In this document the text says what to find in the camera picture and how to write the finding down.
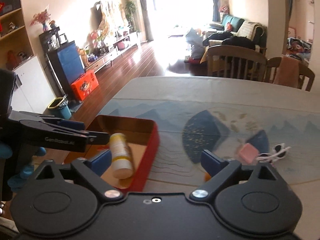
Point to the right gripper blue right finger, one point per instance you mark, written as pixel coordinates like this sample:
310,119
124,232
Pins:
211,163

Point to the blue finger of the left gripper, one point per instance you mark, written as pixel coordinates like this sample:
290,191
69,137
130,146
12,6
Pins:
72,124
42,134

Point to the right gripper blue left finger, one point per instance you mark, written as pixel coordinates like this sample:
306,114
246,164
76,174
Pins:
100,162

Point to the white yellow tube bottle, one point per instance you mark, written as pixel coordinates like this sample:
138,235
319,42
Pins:
122,165

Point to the white sunglasses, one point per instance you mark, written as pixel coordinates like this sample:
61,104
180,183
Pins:
278,152

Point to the orange fruit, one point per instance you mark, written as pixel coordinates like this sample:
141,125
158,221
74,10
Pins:
207,177

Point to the blue gloved left hand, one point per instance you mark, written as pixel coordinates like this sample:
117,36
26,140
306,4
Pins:
16,166

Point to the blue trash bin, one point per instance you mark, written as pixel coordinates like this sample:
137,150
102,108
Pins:
59,108

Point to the pink ridged soap dish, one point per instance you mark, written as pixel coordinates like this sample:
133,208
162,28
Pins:
248,153

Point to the white cabinet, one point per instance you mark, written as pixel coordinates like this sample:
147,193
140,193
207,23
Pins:
33,92

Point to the orange red gift box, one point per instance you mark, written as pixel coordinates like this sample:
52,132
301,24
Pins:
84,85

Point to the red metal tin box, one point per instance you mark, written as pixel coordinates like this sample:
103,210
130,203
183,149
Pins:
143,140

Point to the white tv console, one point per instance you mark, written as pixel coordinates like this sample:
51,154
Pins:
121,45

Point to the blue black panel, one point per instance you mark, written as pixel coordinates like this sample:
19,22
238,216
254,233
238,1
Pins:
67,66

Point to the dark wooden chair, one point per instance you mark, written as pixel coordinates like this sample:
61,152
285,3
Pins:
236,63

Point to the wooden chair with pink cloth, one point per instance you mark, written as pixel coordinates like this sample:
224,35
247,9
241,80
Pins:
289,72

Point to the teal sofa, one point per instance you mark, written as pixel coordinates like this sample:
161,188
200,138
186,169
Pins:
253,31

